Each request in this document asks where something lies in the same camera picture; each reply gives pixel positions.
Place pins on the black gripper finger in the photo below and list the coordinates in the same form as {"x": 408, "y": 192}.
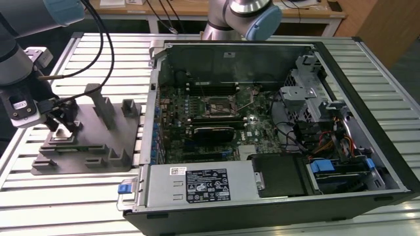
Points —
{"x": 69, "y": 123}
{"x": 52, "y": 123}

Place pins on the silver CPU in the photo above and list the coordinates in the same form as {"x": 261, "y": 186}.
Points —
{"x": 62, "y": 132}

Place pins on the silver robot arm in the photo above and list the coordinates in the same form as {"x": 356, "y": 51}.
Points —
{"x": 12, "y": 61}

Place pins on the CPU socket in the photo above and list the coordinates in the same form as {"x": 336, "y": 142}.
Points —
{"x": 217, "y": 105}

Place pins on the green RAM stick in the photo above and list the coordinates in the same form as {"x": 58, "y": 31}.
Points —
{"x": 72, "y": 147}

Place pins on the grey parts rack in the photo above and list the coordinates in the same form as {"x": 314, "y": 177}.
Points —
{"x": 97, "y": 137}

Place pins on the blue case latch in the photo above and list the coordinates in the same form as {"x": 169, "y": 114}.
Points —
{"x": 122, "y": 188}

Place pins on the green motherboard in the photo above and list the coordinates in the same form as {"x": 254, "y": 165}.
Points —
{"x": 177, "y": 115}

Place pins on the silver power supply unit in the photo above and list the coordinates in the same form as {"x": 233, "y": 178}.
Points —
{"x": 164, "y": 186}

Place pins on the wooden desk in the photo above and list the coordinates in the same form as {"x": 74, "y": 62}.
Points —
{"x": 114, "y": 9}

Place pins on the black expansion slot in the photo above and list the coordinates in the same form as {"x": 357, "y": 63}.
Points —
{"x": 200, "y": 157}

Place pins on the thin metal locking lever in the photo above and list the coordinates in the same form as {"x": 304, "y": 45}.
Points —
{"x": 202, "y": 89}

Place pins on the black graphics card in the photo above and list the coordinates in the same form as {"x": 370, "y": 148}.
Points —
{"x": 213, "y": 135}

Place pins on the black RAM slot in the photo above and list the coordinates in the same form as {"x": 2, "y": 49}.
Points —
{"x": 209, "y": 86}
{"x": 216, "y": 119}
{"x": 213, "y": 92}

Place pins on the white box with print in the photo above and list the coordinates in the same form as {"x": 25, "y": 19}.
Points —
{"x": 136, "y": 2}

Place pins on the silver chipset heatsink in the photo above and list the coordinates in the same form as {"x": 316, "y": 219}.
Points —
{"x": 246, "y": 150}

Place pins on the black PC case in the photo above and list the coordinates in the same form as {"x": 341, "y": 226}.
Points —
{"x": 229, "y": 218}

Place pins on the black plastic shroud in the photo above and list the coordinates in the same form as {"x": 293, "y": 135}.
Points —
{"x": 278, "y": 177}

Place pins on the silver drive cage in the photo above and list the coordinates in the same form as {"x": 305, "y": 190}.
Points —
{"x": 308, "y": 81}

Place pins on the hard disk in blue carrier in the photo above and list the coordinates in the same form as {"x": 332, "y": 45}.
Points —
{"x": 321, "y": 167}

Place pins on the blue plastic tab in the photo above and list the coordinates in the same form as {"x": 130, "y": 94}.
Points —
{"x": 369, "y": 164}

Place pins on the black phone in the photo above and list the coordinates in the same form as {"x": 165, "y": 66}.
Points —
{"x": 334, "y": 6}

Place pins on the wooden cabinet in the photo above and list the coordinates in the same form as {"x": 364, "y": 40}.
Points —
{"x": 386, "y": 29}

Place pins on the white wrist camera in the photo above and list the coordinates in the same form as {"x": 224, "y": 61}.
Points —
{"x": 29, "y": 121}

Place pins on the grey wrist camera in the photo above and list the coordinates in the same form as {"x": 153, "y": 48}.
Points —
{"x": 40, "y": 55}

